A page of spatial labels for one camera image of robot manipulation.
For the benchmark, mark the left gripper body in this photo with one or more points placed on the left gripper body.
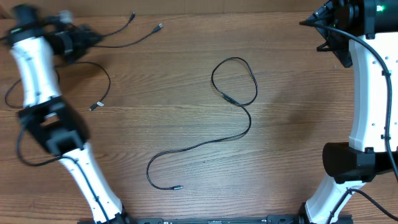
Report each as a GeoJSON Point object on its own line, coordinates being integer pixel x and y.
{"type": "Point", "coordinates": [71, 43]}

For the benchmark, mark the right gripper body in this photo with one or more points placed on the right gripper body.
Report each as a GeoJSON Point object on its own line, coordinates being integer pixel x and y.
{"type": "Point", "coordinates": [337, 43]}

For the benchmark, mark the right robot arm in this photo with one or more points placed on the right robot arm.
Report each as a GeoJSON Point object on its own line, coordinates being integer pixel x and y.
{"type": "Point", "coordinates": [362, 34]}

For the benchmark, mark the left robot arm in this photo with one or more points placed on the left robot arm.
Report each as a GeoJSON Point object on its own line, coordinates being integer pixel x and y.
{"type": "Point", "coordinates": [46, 114]}

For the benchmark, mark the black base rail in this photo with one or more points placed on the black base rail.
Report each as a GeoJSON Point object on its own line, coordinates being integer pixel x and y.
{"type": "Point", "coordinates": [270, 219]}

